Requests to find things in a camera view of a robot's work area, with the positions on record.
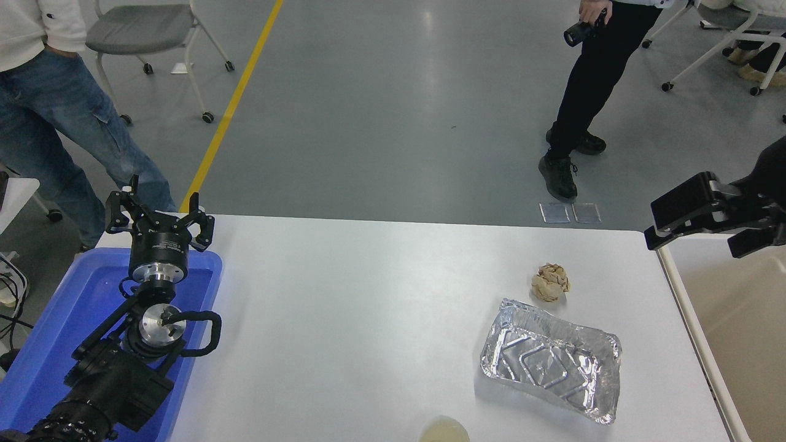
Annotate large pale bin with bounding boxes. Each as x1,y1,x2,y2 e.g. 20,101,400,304
656,233,786,442

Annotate black camera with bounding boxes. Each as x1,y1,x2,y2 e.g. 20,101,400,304
563,9,609,48

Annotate white paper cup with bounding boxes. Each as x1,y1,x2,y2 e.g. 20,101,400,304
419,416,471,442

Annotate grey seat wheeled chair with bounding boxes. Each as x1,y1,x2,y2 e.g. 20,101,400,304
85,0,235,126

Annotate crumpled tan paper ball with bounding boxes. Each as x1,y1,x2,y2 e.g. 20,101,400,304
531,263,571,304

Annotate black floor cables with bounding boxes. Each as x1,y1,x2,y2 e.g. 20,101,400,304
0,253,34,369

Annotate small white table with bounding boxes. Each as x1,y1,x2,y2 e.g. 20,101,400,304
0,178,41,234

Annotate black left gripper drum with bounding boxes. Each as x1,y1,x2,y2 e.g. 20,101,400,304
128,212,190,268

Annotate blue plastic tray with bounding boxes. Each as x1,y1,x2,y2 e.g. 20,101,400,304
0,247,223,442

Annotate person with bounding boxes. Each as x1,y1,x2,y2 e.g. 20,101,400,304
0,0,177,249
728,0,786,85
539,0,664,202

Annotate silver foil tray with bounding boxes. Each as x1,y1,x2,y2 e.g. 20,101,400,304
480,299,623,425

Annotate person's hand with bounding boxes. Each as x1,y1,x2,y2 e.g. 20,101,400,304
578,0,612,25

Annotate white frame wheeled chair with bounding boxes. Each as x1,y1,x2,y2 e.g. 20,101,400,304
642,0,786,96

